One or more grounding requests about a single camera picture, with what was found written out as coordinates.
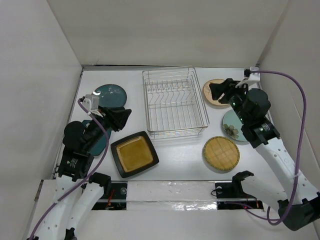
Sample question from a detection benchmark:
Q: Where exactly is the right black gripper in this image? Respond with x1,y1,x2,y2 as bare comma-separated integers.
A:
209,77,250,124

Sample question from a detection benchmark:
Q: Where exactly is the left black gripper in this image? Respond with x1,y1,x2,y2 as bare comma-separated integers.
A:
84,104,131,151

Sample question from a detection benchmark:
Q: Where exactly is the beige floral round plate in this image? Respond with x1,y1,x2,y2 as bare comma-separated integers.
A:
202,79,230,109

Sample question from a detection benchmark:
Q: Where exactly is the light green flower plate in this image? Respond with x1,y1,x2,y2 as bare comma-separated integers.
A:
222,110,248,143

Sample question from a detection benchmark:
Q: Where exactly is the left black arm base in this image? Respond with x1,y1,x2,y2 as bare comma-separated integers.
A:
92,181,128,211

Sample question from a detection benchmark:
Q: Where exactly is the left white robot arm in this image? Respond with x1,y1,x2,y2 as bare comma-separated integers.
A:
29,107,132,240

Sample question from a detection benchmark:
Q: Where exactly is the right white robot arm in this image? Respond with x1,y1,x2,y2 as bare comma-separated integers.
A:
209,78,320,231

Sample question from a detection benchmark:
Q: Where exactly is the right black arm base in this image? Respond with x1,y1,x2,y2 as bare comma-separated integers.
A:
210,182,264,210

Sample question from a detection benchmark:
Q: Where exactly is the dark teal round plate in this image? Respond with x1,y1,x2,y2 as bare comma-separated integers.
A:
92,84,127,108

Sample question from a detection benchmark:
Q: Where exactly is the dark teal oval plate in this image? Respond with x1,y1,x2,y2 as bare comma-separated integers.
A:
82,120,112,156

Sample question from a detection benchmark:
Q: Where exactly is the black square amber plate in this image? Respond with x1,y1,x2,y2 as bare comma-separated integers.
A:
110,131,159,179

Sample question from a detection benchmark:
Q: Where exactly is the woven bamboo round plate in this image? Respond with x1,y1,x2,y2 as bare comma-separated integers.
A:
202,136,240,172

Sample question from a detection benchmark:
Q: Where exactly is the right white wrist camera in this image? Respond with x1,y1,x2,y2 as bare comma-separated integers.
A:
236,66,261,88

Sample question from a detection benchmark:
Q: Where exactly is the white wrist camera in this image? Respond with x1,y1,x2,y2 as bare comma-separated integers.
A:
236,66,261,88
82,94,100,112

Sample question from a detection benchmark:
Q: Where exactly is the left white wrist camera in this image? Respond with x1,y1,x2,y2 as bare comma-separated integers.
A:
82,94,100,112

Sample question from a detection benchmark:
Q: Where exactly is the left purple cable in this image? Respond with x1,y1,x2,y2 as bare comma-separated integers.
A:
26,97,111,240

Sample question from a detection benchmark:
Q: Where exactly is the silver wire dish rack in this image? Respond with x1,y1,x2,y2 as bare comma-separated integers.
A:
142,66,210,139

